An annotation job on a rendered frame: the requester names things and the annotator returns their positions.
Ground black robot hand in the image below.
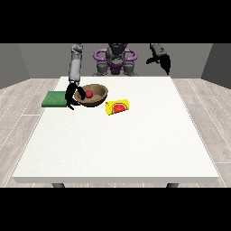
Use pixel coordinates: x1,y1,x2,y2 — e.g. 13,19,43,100
145,53,171,76
64,81,88,111

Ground brown wooden bowl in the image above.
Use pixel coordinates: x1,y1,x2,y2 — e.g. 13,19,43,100
73,83,109,108

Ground green square pad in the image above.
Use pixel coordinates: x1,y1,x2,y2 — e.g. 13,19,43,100
41,90,69,108

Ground yellow cup with melon print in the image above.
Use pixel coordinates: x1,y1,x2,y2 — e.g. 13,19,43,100
105,98,131,116

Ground grey robot trunk purple rings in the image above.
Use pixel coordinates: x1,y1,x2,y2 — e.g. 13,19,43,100
91,43,140,78

